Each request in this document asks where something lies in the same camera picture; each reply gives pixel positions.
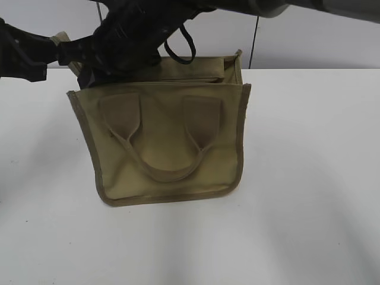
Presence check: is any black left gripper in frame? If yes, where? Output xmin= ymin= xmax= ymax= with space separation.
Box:
xmin=1 ymin=19 xmax=58 ymax=82

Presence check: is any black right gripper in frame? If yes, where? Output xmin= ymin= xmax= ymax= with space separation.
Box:
xmin=57 ymin=1 xmax=184 ymax=89

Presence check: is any black looped cable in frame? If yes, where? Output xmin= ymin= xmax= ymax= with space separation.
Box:
xmin=164 ymin=25 xmax=197 ymax=65

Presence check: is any yellow canvas tote bag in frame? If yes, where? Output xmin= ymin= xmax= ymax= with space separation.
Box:
xmin=50 ymin=31 xmax=252 ymax=206

